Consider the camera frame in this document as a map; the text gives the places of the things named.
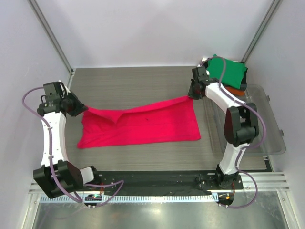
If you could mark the left aluminium frame post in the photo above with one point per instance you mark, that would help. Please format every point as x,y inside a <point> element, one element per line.
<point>48,30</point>

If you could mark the white slotted cable duct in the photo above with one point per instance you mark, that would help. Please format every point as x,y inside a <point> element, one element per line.
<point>97,199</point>

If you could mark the right aluminium frame post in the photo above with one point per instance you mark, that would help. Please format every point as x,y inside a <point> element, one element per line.
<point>271,11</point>

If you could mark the aluminium frame post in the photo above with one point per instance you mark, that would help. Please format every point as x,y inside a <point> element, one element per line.
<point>271,11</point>
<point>48,30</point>

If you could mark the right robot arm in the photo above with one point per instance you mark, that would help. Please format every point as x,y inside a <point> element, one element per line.
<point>240,126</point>

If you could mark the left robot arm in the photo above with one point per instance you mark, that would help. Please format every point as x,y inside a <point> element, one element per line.
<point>56,175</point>

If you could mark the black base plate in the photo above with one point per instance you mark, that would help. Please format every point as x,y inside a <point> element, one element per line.
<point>109,177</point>

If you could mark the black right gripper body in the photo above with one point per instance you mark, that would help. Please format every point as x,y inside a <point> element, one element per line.
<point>201,96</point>

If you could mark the aluminium rail profile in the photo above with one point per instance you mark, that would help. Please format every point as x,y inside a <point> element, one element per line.
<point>268,181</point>

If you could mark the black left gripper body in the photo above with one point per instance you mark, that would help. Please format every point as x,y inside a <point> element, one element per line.
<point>65,97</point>

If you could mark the green folded t shirt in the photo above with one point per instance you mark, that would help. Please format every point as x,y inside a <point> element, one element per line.
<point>234,71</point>

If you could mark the red t shirt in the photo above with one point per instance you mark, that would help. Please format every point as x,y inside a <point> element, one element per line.
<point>167,121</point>

